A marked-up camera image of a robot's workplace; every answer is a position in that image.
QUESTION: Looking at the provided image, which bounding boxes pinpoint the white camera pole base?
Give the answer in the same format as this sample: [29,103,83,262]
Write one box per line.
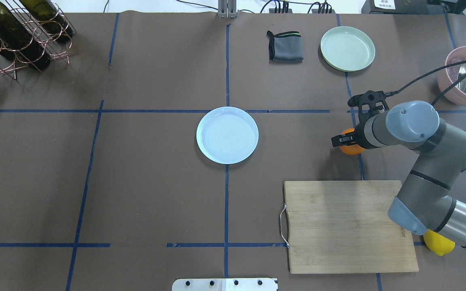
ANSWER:
[172,278,279,291]

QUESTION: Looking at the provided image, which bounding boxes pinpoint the orange fruit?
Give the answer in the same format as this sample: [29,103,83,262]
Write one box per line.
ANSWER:
[340,128,365,156]

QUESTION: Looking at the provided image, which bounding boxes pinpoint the light blue plate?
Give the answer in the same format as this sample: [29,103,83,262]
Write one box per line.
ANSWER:
[196,106,259,164]

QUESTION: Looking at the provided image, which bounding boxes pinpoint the yellow lemon far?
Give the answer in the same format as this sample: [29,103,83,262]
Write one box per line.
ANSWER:
[422,230,455,257]

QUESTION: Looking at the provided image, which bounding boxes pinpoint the copper wire bottle rack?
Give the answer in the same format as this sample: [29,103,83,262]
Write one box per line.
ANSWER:
[0,0,80,79]

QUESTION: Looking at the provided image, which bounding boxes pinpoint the grey folded cloth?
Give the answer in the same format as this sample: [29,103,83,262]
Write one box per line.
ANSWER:
[267,31,304,63]

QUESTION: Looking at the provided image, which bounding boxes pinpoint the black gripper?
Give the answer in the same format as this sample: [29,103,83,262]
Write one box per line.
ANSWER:
[331,123,369,149]

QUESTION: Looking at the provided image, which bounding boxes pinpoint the dark wine bottle middle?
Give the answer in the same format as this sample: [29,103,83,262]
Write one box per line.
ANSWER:
[20,0,73,44]

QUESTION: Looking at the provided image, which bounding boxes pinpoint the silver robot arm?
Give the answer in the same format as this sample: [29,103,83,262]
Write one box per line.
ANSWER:
[331,101,466,249]

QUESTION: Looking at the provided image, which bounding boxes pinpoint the black computer box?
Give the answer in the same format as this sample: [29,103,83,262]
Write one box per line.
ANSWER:
[361,0,429,15]

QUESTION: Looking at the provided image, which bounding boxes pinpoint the pink bowl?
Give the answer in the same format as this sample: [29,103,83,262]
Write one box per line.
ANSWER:
[438,46,466,106]

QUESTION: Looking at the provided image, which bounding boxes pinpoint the light green plate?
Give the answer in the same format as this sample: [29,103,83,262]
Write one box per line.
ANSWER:
[320,26,377,72]

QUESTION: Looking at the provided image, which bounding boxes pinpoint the bamboo cutting board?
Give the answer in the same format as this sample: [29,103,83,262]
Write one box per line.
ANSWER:
[283,180,419,274]

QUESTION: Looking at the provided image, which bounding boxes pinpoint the dark wine bottle front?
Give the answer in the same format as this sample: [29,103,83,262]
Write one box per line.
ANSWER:
[0,1,51,71]

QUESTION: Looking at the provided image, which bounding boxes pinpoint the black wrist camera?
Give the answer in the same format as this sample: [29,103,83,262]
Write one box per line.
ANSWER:
[347,91,393,124]

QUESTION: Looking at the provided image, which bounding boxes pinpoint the aluminium frame post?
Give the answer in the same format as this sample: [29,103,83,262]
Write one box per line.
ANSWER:
[218,0,238,19]

